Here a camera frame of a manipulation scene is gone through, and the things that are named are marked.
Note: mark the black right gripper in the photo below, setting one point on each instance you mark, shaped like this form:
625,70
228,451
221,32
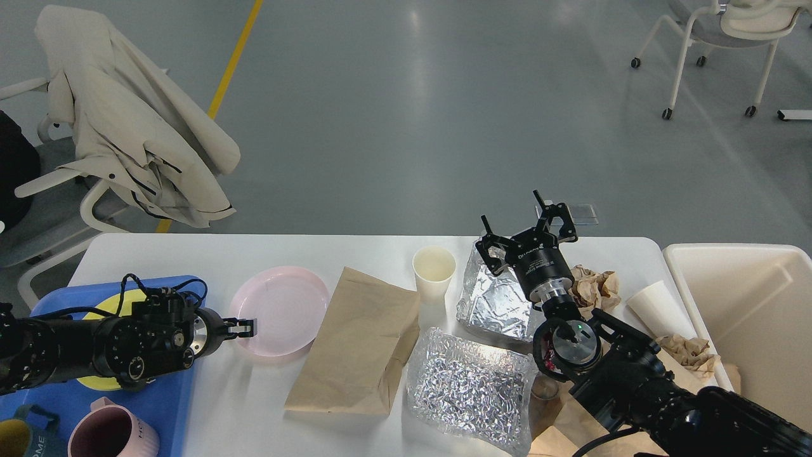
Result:
533,255

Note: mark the white paper cup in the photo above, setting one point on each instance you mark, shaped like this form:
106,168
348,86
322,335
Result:
660,312
434,267

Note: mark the brown paper bag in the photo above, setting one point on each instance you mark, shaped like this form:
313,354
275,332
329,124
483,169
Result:
356,361

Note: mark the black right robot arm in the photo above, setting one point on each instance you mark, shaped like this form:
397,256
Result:
614,368

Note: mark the dark green mug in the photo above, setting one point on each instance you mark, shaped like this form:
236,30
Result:
20,437

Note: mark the person in dark clothes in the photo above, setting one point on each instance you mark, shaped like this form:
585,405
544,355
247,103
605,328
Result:
20,163

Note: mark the pink mug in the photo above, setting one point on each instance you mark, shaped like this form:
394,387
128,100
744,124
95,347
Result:
112,430

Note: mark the beige jacket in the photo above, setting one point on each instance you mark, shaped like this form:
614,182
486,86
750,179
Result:
133,127

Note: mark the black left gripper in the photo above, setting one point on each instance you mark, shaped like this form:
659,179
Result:
209,331

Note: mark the blue plastic tray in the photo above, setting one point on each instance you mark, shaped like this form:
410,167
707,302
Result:
163,404

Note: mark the white office chair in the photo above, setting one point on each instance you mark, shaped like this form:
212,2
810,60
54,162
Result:
69,210

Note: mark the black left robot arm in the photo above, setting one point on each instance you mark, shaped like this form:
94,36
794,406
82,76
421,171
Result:
151,333

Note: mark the large brown paper sheet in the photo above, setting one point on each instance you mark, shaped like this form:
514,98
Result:
566,426

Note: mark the aluminium foil tray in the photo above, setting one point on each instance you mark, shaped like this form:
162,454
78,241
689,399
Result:
495,308

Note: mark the pink plate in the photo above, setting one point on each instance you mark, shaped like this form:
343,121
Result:
288,304

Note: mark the white chair with castors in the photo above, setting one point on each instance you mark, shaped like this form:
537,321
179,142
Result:
725,25

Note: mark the cream plastic bin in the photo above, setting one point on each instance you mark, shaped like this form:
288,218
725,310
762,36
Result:
752,302

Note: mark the white table leg base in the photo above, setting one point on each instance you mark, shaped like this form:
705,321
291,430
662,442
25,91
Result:
788,115

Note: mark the crumpled foil tray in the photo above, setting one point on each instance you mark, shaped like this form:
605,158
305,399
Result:
468,389

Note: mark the crumpled brown paper ball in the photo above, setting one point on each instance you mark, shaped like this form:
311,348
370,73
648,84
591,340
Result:
593,290

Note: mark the red foil wrapped glass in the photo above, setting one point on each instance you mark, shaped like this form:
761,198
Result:
548,383

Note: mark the small crumpled brown paper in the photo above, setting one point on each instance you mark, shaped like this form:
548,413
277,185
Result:
693,354

